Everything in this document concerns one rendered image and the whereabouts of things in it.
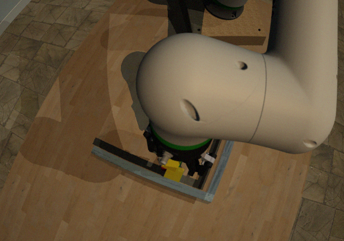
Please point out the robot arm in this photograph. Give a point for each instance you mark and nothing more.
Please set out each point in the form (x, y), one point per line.
(191, 85)

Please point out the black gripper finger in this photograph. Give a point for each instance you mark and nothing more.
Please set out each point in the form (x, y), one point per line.
(193, 164)
(151, 146)

